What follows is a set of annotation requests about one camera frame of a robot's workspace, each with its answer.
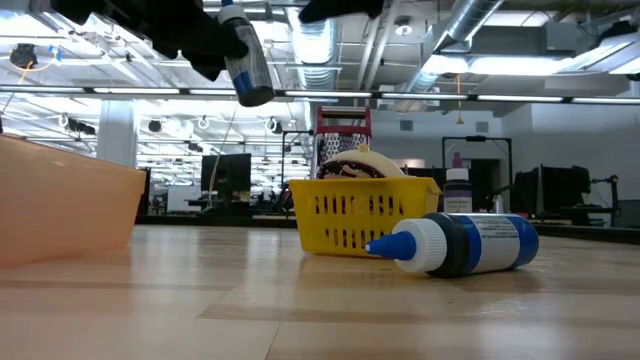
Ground yellow slotted plastic basket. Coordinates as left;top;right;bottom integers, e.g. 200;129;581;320
288;176;444;260

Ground silver spiral ceiling duct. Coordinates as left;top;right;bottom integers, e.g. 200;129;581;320
285;14;344;91

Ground blue bottle blue label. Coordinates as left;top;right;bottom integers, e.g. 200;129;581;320
217;0;275;108
364;212;540;280

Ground black ceiling cable reel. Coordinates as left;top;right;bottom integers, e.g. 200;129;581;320
9;43;39;70

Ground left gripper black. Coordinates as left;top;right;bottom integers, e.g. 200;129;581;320
49;0;250;82

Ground translucent orange plastic bin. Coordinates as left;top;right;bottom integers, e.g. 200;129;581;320
0;133;147;269

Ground metal box grater red trim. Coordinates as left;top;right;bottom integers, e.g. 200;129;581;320
313;105;373;180

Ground black rectangular frame stand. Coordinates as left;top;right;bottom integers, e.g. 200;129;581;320
441;135;513;214

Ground cream round item dark rim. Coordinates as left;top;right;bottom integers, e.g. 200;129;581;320
316;143;407;180

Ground violet tipped bottle violet label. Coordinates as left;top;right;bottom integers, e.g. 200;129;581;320
443;152;474;215

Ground dark monitors on desk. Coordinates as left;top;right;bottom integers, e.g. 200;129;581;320
513;165;592;219

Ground yellow hanging pendant cable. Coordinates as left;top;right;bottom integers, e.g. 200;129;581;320
454;74;465;126

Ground long ceiling light strip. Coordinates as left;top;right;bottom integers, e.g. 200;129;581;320
0;84;640;105

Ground black computer monitor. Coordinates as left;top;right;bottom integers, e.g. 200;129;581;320
200;153;253;194

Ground white building column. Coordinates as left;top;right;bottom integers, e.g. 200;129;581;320
96;99;139;169

